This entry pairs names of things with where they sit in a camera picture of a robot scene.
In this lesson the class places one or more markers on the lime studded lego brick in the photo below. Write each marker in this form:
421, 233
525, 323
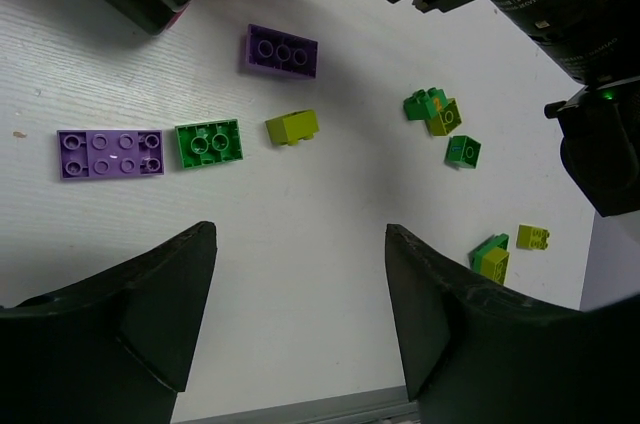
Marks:
532, 237

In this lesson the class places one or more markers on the purple lego brick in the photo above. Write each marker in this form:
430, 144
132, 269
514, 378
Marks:
279, 53

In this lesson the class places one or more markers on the lime 2x2 lego brick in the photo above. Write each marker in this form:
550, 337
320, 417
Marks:
291, 128

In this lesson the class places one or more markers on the green lego brick number two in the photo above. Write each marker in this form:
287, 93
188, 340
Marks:
425, 104

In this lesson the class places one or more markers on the green lego under lime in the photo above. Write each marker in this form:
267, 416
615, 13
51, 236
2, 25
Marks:
476, 254

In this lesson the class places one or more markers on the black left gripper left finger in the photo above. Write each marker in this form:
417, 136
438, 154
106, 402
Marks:
116, 347

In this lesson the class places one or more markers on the green 2x3 lego brick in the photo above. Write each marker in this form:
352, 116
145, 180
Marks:
208, 143

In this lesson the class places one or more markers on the green hollow lego brick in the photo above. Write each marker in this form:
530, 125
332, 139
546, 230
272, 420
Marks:
463, 152

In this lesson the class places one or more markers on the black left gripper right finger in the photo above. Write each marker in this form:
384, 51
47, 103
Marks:
474, 351

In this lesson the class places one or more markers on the lime hollow lego brick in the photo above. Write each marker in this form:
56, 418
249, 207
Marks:
446, 120

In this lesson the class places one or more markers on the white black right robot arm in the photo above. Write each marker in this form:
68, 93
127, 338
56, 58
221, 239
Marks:
596, 43

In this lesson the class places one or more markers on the lime long lego brick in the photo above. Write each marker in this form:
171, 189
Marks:
494, 264

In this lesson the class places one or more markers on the purple lego plate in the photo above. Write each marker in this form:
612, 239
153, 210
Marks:
109, 154

